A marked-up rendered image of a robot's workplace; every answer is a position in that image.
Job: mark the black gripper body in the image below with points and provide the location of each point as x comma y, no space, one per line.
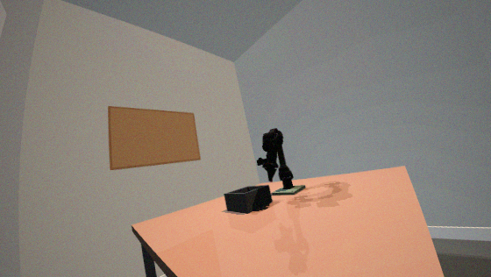
271,161

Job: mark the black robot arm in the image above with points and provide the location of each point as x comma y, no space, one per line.
272,143

